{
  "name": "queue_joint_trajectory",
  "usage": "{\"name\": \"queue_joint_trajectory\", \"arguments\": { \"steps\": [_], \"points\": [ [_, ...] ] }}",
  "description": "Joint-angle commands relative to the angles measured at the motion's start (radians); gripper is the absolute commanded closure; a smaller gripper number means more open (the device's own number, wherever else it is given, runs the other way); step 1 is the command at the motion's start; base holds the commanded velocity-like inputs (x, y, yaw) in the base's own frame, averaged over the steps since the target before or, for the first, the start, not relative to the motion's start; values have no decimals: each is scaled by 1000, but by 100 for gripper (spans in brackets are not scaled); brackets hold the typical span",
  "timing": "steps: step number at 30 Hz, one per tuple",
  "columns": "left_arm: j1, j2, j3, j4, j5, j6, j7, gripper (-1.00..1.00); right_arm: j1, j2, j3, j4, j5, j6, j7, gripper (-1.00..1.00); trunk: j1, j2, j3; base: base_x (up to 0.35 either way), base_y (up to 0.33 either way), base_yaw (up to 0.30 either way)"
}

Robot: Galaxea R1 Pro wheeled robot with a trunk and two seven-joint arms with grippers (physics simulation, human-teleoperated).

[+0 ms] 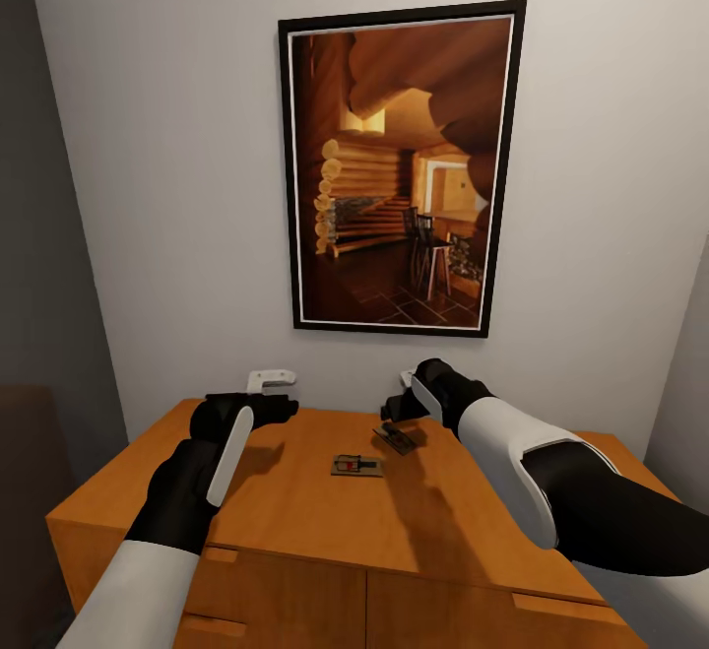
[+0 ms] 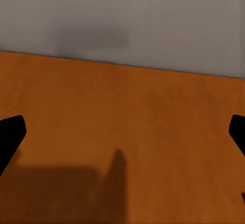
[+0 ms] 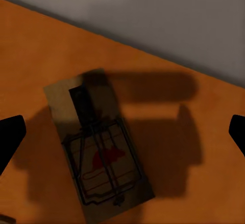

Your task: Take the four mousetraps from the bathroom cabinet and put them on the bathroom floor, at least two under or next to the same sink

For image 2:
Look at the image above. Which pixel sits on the cabinet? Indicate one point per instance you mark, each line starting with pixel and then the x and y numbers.
pixel 115 144

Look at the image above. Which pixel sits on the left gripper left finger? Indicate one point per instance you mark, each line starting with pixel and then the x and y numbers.
pixel 12 133

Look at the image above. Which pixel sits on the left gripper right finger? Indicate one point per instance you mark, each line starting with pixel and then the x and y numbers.
pixel 237 131

